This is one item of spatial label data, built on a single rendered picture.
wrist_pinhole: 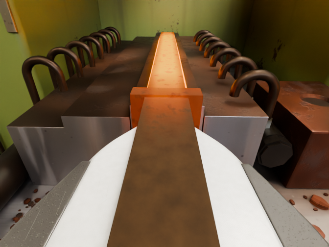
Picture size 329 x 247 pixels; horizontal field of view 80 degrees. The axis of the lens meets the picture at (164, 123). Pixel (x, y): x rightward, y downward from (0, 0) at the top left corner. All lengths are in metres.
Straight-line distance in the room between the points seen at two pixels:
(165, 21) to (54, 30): 0.31
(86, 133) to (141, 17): 0.48
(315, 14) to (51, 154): 0.40
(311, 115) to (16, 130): 0.24
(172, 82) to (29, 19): 0.24
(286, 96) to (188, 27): 0.42
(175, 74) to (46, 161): 0.14
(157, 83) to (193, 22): 0.46
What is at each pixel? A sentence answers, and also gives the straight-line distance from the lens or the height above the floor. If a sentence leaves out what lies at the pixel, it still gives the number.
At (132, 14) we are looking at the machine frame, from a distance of 0.62.
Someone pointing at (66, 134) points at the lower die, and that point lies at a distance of 0.17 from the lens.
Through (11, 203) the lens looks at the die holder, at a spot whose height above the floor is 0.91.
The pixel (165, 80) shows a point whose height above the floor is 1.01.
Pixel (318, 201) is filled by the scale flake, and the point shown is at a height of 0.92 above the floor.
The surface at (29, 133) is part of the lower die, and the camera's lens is 0.19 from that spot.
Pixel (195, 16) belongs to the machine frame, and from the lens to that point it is 0.61.
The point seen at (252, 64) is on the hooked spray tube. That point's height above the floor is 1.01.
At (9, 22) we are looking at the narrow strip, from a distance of 0.33.
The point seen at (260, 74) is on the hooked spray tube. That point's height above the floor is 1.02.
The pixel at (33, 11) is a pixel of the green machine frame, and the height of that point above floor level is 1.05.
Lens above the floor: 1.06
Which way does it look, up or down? 31 degrees down
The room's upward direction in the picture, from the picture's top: 1 degrees clockwise
